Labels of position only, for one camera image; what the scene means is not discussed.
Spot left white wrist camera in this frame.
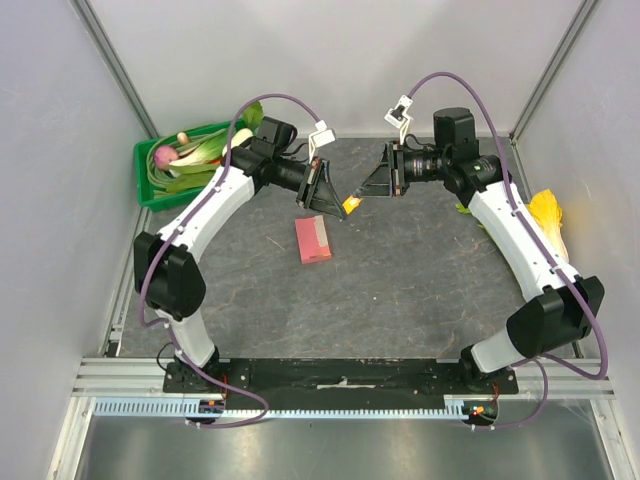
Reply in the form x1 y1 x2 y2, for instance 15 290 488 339
308 120 336 162

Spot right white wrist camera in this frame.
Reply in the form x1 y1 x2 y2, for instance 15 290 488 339
384 95 413 145

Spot green long beans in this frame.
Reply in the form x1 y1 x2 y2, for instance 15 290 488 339
145 132 223 195

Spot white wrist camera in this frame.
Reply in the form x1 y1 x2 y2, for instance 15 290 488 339
308 120 336 162
384 95 413 145

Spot yellow utility knife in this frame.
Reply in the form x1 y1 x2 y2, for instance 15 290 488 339
342 190 363 215

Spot green plastic crate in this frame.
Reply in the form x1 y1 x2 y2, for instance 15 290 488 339
133 121 230 212

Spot brown mushroom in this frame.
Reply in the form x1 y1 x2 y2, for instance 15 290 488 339
176 132 190 146

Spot pink express box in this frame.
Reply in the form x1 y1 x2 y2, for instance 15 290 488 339
294 215 332 264

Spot aluminium rail frame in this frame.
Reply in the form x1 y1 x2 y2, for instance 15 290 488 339
72 358 614 400

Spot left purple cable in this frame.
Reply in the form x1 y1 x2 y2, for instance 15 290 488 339
138 92 272 430

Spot yellow napa cabbage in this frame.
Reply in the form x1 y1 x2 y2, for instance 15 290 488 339
528 189 569 262

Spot green leafy vegetable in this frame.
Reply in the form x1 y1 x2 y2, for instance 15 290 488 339
164 100 265 196

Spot bok choy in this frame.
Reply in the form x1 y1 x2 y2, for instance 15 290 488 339
169 128 229 169

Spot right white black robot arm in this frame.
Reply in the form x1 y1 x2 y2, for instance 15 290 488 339
354 99 604 394

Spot purple turnip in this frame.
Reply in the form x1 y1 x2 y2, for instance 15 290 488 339
153 145 180 170

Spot green celery stalk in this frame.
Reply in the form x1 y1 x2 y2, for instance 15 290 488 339
455 203 493 238

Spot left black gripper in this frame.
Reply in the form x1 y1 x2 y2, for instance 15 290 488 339
274 156 347 222

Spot white radish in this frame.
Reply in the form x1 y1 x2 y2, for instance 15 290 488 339
220 128 254 157

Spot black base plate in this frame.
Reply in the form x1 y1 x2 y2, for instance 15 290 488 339
162 357 518 412

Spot grey cable duct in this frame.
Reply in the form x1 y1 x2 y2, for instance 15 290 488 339
92 395 476 417

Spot purple cable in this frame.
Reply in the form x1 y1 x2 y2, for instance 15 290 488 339
407 71 610 431
138 92 272 430

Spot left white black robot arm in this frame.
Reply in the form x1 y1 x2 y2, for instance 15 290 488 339
134 117 347 393

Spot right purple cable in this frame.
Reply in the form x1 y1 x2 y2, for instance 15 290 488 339
407 71 610 431

